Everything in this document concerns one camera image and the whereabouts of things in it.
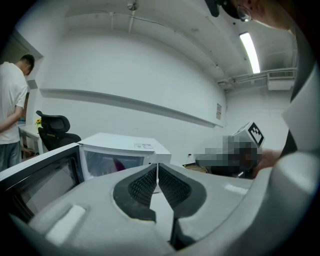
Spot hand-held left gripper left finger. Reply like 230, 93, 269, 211
28, 163, 173, 256

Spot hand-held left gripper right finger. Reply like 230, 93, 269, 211
159, 163, 253, 251

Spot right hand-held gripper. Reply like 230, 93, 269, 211
194, 121, 265, 179

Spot purple eggplant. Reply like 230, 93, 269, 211
113, 159, 127, 173

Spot white microwave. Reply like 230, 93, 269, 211
0, 132, 172, 223

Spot person's right forearm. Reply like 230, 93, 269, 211
252, 148, 285, 179

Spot black high-back office chair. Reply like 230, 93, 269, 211
35, 110, 82, 152

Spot white desk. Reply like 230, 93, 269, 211
18, 124, 48, 156

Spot white air conditioner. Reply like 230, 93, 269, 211
266, 70, 298, 91

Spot ceiling light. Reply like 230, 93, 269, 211
239, 31, 261, 75

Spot eyeglasses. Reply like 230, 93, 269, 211
236, 5, 253, 23

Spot person's face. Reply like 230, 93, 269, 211
249, 0, 296, 33

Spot white ceiling duct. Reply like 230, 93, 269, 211
217, 73, 269, 93

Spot black head-worn camera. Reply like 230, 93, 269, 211
204, 0, 241, 20

